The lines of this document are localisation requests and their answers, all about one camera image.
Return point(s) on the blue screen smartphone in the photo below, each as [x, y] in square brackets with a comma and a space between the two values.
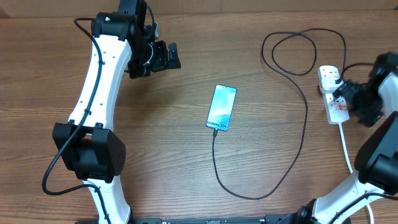
[221, 108]

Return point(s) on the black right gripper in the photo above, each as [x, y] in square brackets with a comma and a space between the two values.
[351, 89]

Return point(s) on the white power strip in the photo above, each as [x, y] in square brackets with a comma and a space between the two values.
[336, 109]

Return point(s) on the white charger plug adapter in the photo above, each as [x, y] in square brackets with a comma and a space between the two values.
[329, 84]

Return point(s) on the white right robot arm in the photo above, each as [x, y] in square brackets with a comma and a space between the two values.
[375, 167]

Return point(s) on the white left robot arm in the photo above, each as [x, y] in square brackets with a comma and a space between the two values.
[122, 43]

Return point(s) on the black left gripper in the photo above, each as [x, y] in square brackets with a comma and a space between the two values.
[161, 63]

